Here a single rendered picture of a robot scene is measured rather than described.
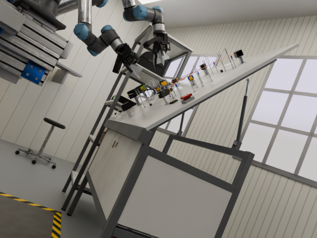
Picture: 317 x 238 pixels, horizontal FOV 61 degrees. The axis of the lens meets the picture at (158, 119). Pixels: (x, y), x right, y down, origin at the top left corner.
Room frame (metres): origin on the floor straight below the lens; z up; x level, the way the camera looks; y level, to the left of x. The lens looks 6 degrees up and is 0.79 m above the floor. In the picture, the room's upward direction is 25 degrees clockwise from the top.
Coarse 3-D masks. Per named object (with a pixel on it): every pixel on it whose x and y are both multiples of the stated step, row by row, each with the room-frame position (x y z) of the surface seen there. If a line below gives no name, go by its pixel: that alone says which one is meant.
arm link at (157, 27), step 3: (156, 24) 1.53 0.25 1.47; (159, 24) 1.53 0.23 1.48; (162, 24) 1.54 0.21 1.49; (153, 27) 1.55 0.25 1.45; (156, 27) 1.53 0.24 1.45; (159, 27) 1.53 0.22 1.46; (162, 27) 1.54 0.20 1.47; (153, 30) 1.55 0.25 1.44; (156, 30) 1.54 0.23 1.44; (159, 30) 1.54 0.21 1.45; (162, 30) 1.54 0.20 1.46
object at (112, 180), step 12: (120, 144) 1.70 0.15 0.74; (132, 144) 1.46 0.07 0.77; (120, 156) 1.58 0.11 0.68; (132, 156) 1.37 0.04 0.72; (108, 168) 1.71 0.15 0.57; (120, 168) 1.47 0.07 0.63; (108, 180) 1.59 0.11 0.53; (120, 180) 1.38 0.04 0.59; (96, 192) 1.74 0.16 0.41; (108, 192) 1.48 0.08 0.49; (108, 204) 1.39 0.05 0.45
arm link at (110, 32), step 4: (104, 28) 1.49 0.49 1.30; (108, 28) 1.49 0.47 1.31; (112, 28) 1.50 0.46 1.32; (104, 32) 1.49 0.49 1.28; (108, 32) 1.48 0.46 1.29; (112, 32) 1.48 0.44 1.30; (116, 32) 1.51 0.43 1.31; (104, 36) 1.49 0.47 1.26; (108, 36) 1.49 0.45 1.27; (112, 36) 1.48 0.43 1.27; (116, 36) 1.48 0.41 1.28; (104, 40) 1.50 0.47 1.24; (108, 40) 1.49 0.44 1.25; (112, 40) 1.48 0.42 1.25; (108, 44) 1.52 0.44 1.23
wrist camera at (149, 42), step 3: (156, 36) 1.54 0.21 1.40; (150, 39) 1.52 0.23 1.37; (153, 39) 1.53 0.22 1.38; (156, 39) 1.54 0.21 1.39; (144, 42) 1.52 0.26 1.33; (147, 42) 1.51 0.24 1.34; (150, 42) 1.52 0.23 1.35; (153, 42) 1.53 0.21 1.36; (144, 45) 1.52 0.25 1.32; (147, 45) 1.51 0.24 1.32
